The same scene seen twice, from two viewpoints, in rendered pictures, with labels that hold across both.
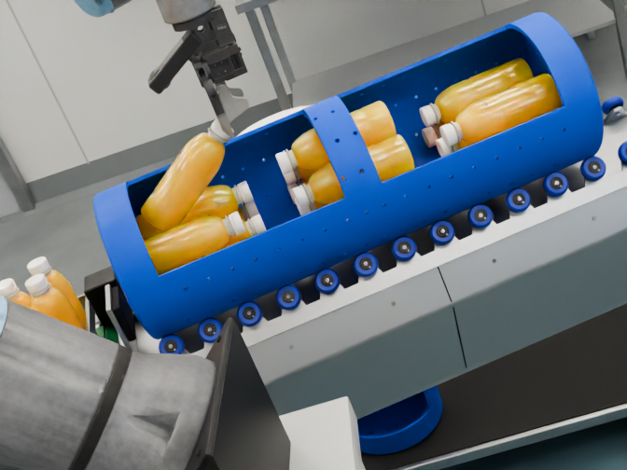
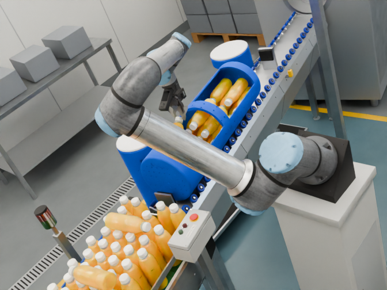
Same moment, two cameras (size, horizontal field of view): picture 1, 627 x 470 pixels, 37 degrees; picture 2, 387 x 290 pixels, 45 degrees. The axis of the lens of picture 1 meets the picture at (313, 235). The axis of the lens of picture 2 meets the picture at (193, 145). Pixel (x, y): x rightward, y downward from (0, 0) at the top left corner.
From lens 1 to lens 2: 162 cm
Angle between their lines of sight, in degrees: 39
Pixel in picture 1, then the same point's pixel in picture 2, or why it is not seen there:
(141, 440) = (327, 149)
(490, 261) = (249, 137)
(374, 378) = not seen: hidden behind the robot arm
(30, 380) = (307, 143)
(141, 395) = (318, 141)
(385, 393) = not seen: hidden behind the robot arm
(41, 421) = (313, 152)
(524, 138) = (250, 95)
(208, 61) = (178, 95)
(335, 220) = (223, 134)
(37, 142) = not seen: outside the picture
